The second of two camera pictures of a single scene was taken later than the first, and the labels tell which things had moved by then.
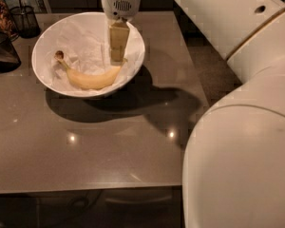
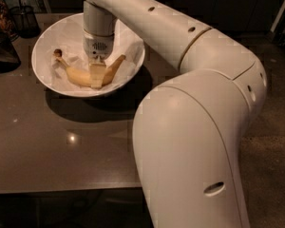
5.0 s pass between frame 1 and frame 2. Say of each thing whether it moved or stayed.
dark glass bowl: stayed
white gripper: moved
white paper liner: stayed
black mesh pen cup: stayed
